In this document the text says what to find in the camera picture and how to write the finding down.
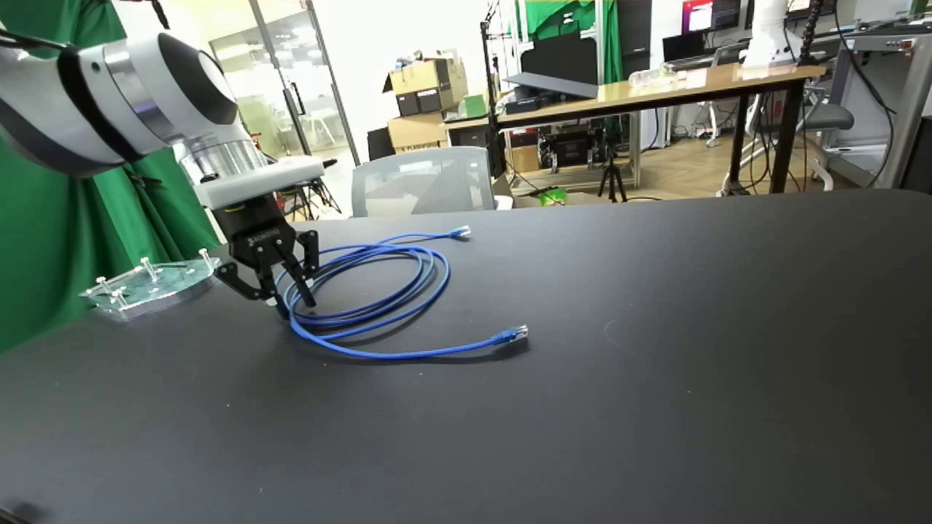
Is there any white paper sheet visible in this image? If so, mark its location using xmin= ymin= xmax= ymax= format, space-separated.
xmin=629 ymin=66 xmax=710 ymax=95

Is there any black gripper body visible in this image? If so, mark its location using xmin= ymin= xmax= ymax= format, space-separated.
xmin=212 ymin=190 xmax=320 ymax=282

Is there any small black tripod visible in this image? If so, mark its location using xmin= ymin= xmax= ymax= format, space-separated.
xmin=595 ymin=156 xmax=632 ymax=207

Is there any green backdrop cloth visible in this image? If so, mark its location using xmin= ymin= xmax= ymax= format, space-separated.
xmin=521 ymin=0 xmax=627 ymax=85

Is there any blue ethernet cable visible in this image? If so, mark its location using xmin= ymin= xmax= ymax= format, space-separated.
xmin=276 ymin=223 xmax=533 ymax=368

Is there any closed cardboard box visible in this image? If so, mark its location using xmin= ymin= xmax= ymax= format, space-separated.
xmin=389 ymin=110 xmax=456 ymax=154

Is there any clear acrylic plate with standoffs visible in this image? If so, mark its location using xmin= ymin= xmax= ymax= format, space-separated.
xmin=78 ymin=248 xmax=227 ymax=327

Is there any grey swivel chair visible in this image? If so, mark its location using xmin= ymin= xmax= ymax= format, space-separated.
xmin=798 ymin=81 xmax=857 ymax=193

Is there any grey metal desk frame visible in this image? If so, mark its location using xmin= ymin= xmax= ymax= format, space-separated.
xmin=834 ymin=27 xmax=932 ymax=193

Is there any wooden desk with black legs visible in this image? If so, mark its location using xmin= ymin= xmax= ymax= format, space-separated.
xmin=447 ymin=62 xmax=831 ymax=199

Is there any open cardboard box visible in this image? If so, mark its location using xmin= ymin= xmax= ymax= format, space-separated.
xmin=383 ymin=55 xmax=473 ymax=119

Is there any silver wrist camera bar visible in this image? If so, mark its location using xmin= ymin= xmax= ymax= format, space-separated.
xmin=199 ymin=156 xmax=330 ymax=212

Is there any green curtain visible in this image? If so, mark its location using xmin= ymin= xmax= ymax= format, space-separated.
xmin=0 ymin=0 xmax=225 ymax=359

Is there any computer monitor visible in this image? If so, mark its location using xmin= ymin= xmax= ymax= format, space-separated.
xmin=662 ymin=0 xmax=753 ymax=71

